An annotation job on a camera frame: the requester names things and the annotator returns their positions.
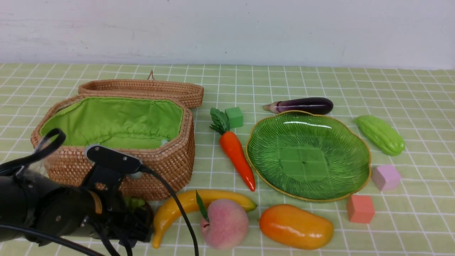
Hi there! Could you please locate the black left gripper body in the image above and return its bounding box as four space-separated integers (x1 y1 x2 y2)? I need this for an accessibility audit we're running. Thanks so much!
34 187 154 246

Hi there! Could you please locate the dark purple toy mangosteen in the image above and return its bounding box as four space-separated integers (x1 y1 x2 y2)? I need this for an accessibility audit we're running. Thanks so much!
123 197 146 212

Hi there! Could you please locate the yellow toy banana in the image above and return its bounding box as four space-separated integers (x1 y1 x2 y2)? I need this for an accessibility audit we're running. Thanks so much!
151 189 257 249

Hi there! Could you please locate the pink toy peach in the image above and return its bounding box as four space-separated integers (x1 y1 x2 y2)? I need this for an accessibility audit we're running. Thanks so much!
196 192 249 250

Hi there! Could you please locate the orange toy mango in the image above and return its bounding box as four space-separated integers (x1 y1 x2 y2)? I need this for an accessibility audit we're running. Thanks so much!
259 204 334 251

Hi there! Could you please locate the purple toy eggplant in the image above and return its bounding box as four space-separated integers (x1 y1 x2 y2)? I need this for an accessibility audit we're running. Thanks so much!
263 97 334 115

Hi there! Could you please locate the green toy bitter gourd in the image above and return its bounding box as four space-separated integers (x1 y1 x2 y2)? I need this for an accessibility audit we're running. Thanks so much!
354 115 405 156

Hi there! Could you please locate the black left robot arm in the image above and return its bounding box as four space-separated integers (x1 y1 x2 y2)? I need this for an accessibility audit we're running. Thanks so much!
0 173 154 247

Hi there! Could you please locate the woven wicker basket green lining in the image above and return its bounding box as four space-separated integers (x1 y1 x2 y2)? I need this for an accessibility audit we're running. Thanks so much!
31 94 196 201

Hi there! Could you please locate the woven wicker basket lid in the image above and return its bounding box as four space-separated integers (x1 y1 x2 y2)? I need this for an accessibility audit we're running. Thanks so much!
78 72 204 108

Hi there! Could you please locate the orange toy carrot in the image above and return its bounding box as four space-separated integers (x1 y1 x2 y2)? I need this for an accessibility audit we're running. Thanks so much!
209 108 256 192

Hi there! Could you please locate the green foam cube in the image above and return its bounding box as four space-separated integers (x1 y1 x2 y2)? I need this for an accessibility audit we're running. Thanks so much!
225 107 244 129

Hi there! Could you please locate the green leaf-shaped glass plate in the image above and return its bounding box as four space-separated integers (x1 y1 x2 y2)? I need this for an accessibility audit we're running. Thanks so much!
246 111 372 202

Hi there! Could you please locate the salmon red foam cube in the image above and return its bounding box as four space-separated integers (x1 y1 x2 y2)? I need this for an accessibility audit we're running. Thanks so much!
346 194 375 224

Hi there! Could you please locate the pink-purple foam cube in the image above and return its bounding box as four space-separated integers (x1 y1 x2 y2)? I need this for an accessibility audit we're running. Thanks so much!
371 164 401 192

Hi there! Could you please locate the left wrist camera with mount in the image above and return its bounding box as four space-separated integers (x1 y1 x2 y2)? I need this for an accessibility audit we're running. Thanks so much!
81 144 143 191

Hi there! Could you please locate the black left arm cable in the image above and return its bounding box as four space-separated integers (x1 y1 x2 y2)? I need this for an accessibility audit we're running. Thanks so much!
0 128 199 256

